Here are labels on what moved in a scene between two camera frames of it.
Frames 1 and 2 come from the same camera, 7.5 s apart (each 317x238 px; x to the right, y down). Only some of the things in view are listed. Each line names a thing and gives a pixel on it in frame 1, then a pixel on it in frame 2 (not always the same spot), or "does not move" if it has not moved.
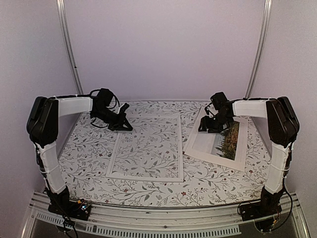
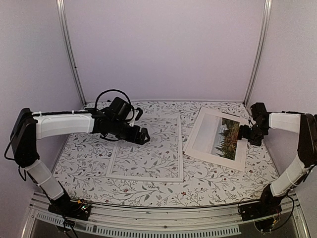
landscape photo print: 226,142 does not move
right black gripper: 204,124 to 242,133
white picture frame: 180,179 does not move
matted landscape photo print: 238,163 does not move
